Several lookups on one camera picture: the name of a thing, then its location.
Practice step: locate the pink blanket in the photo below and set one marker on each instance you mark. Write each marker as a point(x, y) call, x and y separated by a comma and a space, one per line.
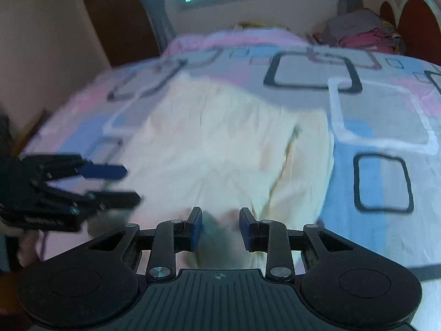
point(241, 39)

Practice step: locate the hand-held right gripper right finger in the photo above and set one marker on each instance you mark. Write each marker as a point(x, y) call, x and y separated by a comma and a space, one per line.
point(245, 229)

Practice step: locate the pile of pink clothes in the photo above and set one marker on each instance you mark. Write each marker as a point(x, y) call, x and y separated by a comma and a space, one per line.
point(372, 39)

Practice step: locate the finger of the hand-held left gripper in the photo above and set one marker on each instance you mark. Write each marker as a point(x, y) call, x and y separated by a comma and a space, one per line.
point(103, 171)
point(117, 199)

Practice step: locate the dark wooden door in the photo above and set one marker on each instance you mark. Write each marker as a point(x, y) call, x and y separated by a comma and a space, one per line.
point(113, 17)

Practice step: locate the brown scalloped headboard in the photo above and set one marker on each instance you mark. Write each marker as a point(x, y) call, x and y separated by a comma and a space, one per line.
point(418, 27)

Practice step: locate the pile of folded clothes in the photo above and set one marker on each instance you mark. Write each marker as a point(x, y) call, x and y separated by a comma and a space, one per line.
point(351, 24)

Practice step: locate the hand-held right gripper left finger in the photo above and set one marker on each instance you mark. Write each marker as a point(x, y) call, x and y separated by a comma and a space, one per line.
point(196, 228)

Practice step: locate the cream puffer jacket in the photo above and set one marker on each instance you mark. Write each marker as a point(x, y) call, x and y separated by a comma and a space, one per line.
point(220, 144)

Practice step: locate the patterned bed sheet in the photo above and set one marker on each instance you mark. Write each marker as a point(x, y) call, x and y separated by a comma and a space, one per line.
point(379, 117)

